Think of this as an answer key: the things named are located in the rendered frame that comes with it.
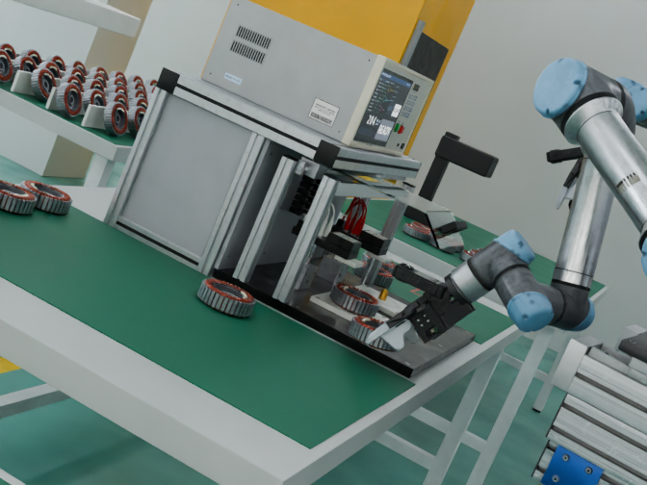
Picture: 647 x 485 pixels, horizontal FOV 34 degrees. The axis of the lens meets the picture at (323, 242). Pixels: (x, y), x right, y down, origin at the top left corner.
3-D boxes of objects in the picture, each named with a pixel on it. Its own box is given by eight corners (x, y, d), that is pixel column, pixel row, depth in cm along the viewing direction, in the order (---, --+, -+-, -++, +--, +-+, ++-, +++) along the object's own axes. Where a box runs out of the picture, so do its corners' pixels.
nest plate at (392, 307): (414, 314, 266) (416, 309, 266) (398, 319, 252) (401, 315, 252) (362, 288, 271) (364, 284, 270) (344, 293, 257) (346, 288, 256)
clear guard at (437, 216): (463, 245, 239) (474, 221, 238) (438, 248, 216) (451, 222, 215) (338, 187, 249) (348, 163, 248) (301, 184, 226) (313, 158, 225)
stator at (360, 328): (406, 349, 217) (412, 332, 216) (390, 356, 206) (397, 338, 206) (357, 328, 220) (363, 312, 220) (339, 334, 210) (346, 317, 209)
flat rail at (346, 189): (405, 199, 278) (409, 189, 278) (327, 195, 220) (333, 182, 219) (401, 197, 278) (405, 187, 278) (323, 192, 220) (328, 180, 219)
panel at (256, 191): (321, 257, 288) (364, 156, 283) (218, 269, 226) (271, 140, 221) (317, 255, 289) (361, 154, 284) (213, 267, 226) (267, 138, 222)
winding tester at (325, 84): (401, 156, 270) (434, 81, 267) (349, 146, 229) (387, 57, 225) (271, 97, 281) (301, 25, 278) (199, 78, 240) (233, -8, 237)
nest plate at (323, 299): (387, 323, 244) (390, 319, 243) (368, 330, 229) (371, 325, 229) (331, 294, 248) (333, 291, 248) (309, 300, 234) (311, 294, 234)
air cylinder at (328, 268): (342, 281, 268) (350, 262, 268) (332, 283, 261) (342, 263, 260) (324, 272, 270) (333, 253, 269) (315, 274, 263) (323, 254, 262)
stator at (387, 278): (395, 293, 295) (401, 280, 294) (361, 281, 290) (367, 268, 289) (380, 279, 305) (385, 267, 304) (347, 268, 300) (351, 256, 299)
